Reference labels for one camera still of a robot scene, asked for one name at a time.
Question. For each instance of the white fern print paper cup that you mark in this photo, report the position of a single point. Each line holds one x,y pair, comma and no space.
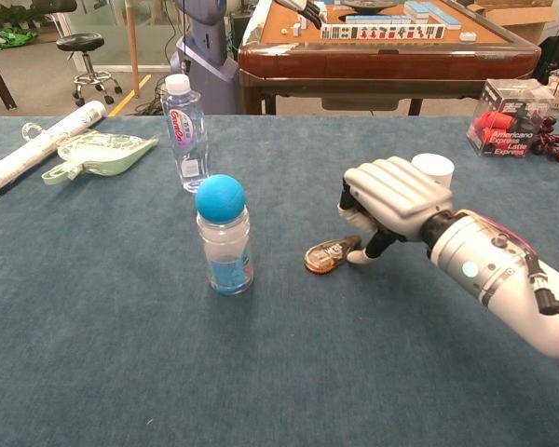
435,168

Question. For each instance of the orange brown correction tape dispenser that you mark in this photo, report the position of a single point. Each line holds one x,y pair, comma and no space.
323,256

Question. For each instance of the clear box of red capsules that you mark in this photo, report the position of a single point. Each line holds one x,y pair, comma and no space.
508,121

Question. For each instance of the black swivel stool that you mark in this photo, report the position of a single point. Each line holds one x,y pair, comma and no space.
80,43

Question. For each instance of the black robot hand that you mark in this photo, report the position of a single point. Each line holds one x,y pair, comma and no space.
309,11

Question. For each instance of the wooden pole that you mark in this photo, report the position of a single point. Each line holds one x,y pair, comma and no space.
132,46

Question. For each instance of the rolled white paper tube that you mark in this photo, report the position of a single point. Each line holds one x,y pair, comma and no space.
32,151

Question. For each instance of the clear plastic jar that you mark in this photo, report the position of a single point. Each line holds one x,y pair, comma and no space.
226,256

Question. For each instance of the blue table cloth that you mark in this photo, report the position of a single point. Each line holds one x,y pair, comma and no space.
214,372

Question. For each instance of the row of mahjong tiles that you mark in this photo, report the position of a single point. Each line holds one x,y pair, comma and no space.
382,32

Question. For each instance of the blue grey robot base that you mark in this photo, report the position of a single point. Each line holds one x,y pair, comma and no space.
205,60

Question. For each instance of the dark red capsule cluster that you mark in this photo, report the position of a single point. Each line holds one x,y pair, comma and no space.
552,142

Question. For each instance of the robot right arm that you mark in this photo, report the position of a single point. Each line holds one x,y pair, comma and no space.
494,265

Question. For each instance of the single white mahjong tile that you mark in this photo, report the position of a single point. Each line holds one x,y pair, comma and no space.
467,36

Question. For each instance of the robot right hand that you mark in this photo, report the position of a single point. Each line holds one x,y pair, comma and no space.
396,191

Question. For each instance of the clear water bottle white cap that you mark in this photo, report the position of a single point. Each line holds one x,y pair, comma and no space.
185,135

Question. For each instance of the light green dustpan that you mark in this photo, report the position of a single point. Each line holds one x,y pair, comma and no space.
107,156

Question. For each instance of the blue ball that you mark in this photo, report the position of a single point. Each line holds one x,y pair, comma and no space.
220,196

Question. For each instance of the green bag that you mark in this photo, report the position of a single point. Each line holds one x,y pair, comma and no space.
11,38

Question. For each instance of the cardboard box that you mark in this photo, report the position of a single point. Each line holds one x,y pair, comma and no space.
517,18

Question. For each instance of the white plastic hook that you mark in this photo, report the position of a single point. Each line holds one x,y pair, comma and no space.
28,128

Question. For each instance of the brown mahjong table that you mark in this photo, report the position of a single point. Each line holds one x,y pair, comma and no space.
377,63

